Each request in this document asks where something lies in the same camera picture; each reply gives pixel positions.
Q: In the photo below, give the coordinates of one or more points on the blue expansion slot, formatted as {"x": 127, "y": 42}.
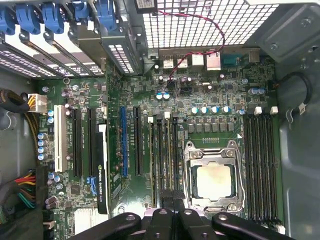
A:
{"x": 124, "y": 142}

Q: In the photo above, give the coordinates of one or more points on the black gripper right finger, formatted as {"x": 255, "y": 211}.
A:
{"x": 190, "y": 225}

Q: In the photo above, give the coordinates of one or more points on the black PC case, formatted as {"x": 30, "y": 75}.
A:
{"x": 300, "y": 175}

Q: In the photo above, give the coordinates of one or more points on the green motherboard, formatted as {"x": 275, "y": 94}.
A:
{"x": 225, "y": 100}

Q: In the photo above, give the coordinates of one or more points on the blue card retainer clip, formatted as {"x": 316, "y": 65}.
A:
{"x": 106, "y": 15}
{"x": 6, "y": 22}
{"x": 53, "y": 18}
{"x": 27, "y": 20}
{"x": 81, "y": 11}

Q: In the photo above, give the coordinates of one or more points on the white power connector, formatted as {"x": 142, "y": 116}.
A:
{"x": 40, "y": 100}

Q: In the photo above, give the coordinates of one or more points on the black graphics card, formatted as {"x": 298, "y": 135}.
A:
{"x": 102, "y": 162}

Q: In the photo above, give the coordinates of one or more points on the black labelled chassis switch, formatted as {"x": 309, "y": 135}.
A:
{"x": 146, "y": 5}

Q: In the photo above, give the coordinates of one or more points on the metal CPU socket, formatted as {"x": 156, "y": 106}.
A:
{"x": 212, "y": 155}

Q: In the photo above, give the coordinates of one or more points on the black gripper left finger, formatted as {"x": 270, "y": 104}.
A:
{"x": 160, "y": 225}

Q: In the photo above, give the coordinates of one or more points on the metal expansion slot cover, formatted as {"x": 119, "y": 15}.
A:
{"x": 25, "y": 65}
{"x": 67, "y": 52}
{"x": 120, "y": 57}

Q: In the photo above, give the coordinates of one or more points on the silver chipset heatsink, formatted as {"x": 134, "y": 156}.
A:
{"x": 87, "y": 222}

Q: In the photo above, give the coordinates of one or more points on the black expansion slot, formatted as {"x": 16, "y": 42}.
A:
{"x": 91, "y": 117}
{"x": 77, "y": 142}
{"x": 138, "y": 142}

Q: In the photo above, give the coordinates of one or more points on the white expansion slot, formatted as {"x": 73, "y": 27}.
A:
{"x": 60, "y": 140}

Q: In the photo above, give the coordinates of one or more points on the silver CPU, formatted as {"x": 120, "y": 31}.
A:
{"x": 213, "y": 182}

